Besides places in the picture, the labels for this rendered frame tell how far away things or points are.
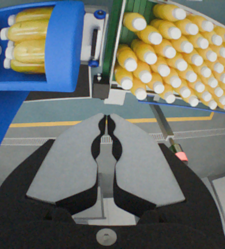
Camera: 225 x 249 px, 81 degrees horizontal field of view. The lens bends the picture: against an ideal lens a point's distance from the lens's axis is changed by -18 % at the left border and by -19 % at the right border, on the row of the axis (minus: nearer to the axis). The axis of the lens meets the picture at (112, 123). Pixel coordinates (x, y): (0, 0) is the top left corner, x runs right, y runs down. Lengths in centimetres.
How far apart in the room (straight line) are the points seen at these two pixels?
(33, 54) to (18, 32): 9
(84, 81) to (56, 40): 124
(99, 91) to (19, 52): 37
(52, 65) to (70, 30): 9
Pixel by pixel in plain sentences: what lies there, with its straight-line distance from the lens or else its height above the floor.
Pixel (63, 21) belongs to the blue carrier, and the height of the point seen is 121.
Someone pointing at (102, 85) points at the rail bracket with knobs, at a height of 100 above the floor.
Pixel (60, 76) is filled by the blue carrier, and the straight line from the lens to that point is 39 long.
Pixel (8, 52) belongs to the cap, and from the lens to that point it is 49.
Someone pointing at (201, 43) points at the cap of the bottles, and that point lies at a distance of 61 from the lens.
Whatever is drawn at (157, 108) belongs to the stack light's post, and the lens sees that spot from 92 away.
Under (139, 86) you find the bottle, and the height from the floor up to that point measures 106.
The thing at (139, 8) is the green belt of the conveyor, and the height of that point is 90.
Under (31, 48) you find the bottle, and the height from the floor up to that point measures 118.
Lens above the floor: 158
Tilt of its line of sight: 49 degrees down
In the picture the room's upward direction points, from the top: 172 degrees clockwise
